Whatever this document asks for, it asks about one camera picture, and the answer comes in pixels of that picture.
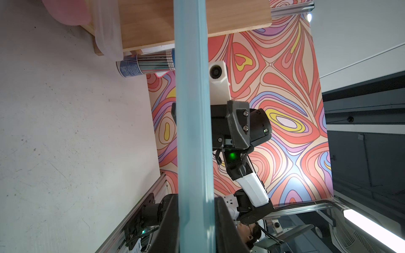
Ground clear pencil case lower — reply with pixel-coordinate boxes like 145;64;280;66
92;0;123;62

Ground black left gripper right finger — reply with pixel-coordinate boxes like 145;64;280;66
214;197;250;253

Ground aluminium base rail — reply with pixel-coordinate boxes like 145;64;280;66
96;173;169;253

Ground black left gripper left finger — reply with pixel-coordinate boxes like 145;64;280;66
148;194;179;253

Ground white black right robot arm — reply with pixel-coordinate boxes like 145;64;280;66
179;100;274;225

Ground pink pencil case right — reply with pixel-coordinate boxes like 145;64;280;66
42;0;91;26

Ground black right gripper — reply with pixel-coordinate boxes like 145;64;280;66
170;100;251;151

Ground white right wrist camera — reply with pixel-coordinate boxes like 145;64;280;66
209;61;232;105

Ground colored pencil tube blue lid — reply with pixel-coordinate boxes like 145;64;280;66
116;48;175;78

